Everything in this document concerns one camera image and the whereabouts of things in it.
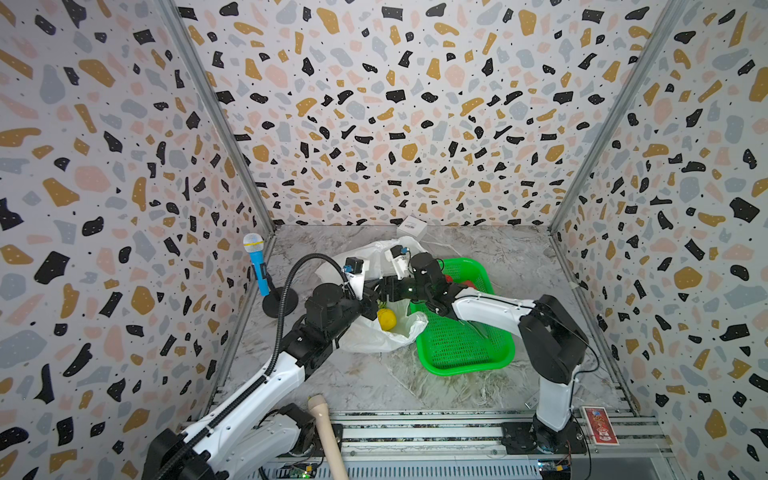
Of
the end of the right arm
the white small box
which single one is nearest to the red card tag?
the end of the right arm

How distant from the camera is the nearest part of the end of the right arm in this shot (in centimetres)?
69

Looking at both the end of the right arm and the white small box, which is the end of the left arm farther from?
the white small box

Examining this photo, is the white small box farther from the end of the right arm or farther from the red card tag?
the red card tag

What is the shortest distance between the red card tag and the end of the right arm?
0.48 m

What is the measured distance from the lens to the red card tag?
75cm

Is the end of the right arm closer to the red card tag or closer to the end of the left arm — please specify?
the end of the left arm

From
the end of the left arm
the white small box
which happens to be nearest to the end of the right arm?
the end of the left arm
